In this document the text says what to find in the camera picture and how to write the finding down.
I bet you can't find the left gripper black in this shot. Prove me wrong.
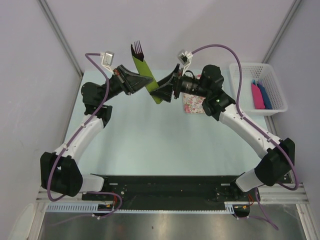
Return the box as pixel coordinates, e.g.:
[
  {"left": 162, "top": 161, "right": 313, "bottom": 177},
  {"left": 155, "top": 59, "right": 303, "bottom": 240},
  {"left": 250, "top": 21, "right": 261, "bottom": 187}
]
[{"left": 100, "top": 65, "right": 153, "bottom": 105}]

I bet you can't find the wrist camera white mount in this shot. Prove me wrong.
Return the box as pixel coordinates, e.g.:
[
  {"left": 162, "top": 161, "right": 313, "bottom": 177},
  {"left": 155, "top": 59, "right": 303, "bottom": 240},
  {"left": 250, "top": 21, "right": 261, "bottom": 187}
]
[
  {"left": 100, "top": 51, "right": 115, "bottom": 74},
  {"left": 177, "top": 49, "right": 193, "bottom": 75}
]

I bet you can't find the corner aluminium post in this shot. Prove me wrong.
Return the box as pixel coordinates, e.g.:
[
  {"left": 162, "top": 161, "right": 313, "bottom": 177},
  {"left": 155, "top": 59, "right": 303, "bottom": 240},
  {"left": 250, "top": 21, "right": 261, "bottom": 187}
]
[
  {"left": 261, "top": 0, "right": 305, "bottom": 64},
  {"left": 36, "top": 0, "right": 84, "bottom": 78}
]

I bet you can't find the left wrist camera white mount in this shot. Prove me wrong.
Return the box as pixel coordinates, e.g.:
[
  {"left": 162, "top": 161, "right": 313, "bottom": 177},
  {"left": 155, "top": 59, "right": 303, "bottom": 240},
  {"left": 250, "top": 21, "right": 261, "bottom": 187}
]
[{"left": 100, "top": 51, "right": 115, "bottom": 74}]

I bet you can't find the right corner aluminium post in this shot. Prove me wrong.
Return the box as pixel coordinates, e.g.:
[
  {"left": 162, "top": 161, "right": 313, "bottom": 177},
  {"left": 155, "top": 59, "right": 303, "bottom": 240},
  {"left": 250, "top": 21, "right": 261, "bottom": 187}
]
[{"left": 261, "top": 0, "right": 305, "bottom": 64}]

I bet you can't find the left corner aluminium post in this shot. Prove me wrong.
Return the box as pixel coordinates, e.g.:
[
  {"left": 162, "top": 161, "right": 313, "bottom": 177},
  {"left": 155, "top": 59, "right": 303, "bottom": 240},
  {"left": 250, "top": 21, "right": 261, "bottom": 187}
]
[{"left": 36, "top": 0, "right": 84, "bottom": 78}]

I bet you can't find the green paper napkin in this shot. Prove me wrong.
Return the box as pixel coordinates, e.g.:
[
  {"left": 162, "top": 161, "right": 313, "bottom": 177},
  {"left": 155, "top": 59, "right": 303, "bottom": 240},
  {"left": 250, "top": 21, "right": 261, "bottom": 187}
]
[{"left": 132, "top": 56, "right": 159, "bottom": 93}]

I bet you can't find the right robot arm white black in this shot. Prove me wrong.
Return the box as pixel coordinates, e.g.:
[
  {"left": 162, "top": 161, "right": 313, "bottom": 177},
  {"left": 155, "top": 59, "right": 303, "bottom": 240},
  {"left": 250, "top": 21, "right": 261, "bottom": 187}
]
[{"left": 150, "top": 64, "right": 295, "bottom": 201}]

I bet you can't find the aluminium rail frame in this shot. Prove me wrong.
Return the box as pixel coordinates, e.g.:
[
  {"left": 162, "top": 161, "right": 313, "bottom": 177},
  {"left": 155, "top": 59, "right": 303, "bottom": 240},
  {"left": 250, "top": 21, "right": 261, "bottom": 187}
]
[{"left": 29, "top": 185, "right": 320, "bottom": 240}]

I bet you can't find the white plastic basket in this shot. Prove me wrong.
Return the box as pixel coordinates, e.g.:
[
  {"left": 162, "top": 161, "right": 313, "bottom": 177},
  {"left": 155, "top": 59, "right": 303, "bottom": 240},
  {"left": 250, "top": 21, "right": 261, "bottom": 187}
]
[{"left": 229, "top": 62, "right": 288, "bottom": 116}]

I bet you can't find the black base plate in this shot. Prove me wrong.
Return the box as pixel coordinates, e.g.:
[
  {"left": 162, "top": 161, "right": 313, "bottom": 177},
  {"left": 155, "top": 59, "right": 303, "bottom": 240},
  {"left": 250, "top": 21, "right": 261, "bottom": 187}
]
[{"left": 82, "top": 175, "right": 259, "bottom": 211}]

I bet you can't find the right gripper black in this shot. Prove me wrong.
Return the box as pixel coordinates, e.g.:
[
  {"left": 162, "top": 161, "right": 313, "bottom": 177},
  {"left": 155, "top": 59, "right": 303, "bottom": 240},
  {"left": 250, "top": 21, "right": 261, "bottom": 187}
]
[{"left": 149, "top": 64, "right": 209, "bottom": 103}]

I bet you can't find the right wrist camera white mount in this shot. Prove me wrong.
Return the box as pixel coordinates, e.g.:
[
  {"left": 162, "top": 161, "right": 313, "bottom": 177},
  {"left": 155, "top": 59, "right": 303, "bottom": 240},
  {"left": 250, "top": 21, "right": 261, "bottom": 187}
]
[{"left": 177, "top": 49, "right": 193, "bottom": 75}]

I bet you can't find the purple cable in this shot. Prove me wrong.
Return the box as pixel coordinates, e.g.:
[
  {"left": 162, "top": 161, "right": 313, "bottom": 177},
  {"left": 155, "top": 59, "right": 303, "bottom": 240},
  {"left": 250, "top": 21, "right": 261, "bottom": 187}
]
[
  {"left": 46, "top": 52, "right": 124, "bottom": 226},
  {"left": 191, "top": 44, "right": 300, "bottom": 231}
]

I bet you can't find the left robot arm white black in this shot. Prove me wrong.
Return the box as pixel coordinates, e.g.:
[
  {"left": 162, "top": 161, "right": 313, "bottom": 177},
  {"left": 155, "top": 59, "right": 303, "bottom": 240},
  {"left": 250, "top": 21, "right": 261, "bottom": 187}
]
[{"left": 40, "top": 65, "right": 153, "bottom": 200}]

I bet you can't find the floral tray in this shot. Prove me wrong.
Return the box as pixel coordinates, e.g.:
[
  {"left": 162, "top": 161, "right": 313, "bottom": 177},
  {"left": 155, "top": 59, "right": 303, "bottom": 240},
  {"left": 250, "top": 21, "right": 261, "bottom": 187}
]
[{"left": 181, "top": 74, "right": 208, "bottom": 115}]

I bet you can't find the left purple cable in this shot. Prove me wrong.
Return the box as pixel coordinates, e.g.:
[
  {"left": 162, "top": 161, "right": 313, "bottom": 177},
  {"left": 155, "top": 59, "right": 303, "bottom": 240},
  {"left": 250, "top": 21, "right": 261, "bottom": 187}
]
[{"left": 46, "top": 52, "right": 124, "bottom": 226}]

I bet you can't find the pink rolled napkin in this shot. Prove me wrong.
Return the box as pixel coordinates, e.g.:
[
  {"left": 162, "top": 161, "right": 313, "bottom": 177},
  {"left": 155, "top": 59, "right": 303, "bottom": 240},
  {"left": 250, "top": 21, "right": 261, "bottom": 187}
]
[{"left": 251, "top": 79, "right": 265, "bottom": 110}]

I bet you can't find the white slotted cable duct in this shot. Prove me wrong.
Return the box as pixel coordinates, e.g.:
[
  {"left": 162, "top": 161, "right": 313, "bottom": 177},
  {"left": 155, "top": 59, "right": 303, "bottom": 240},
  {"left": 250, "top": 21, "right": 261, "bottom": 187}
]
[{"left": 46, "top": 202, "right": 235, "bottom": 214}]

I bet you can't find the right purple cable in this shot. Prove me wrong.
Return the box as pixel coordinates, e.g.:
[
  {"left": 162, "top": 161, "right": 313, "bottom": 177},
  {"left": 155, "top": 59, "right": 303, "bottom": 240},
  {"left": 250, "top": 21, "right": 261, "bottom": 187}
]
[{"left": 191, "top": 44, "right": 300, "bottom": 231}]

